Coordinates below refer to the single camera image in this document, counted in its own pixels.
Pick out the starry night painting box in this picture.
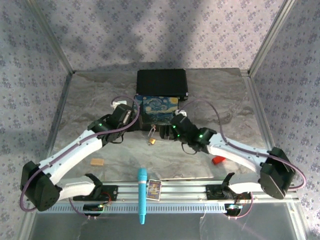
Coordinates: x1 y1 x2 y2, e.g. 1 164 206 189
133 94 180 131

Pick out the red plastic object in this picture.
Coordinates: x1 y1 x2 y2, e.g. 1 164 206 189
211 155 226 166

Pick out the black rectangular case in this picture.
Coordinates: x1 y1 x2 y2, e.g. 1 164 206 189
135 68 190 98

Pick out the playing card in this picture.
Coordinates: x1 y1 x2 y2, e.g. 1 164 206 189
146 178 163 201

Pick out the cyan marker pen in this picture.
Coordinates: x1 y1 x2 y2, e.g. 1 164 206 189
137 167 148 225

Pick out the small circuit board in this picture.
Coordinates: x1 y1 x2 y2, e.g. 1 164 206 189
224 202 243 216
83 203 105 217

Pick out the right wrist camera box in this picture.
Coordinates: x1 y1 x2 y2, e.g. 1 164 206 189
173 109 193 128

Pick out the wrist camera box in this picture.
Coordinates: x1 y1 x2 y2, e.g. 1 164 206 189
173 109 193 128
111 100 134 125

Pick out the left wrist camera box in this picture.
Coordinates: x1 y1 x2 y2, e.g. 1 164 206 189
111 100 134 125

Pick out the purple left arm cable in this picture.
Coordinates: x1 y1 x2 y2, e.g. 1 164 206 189
19 95 141 213

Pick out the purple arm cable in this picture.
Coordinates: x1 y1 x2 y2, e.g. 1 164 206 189
177 98 308 193
19 95 141 213

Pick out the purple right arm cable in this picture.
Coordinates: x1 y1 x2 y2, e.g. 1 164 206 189
177 98 308 193

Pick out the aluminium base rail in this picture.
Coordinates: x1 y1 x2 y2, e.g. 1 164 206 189
72 180 252 202

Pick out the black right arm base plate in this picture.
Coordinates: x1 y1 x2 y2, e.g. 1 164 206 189
205 184 252 201

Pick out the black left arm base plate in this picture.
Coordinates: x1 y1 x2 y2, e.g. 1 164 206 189
72 184 119 202

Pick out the slotted grey cable duct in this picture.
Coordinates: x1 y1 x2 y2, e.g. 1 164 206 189
36 197 300 214

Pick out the aluminium frame post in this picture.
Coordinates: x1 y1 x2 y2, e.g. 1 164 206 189
26 0 76 75
248 0 300 77

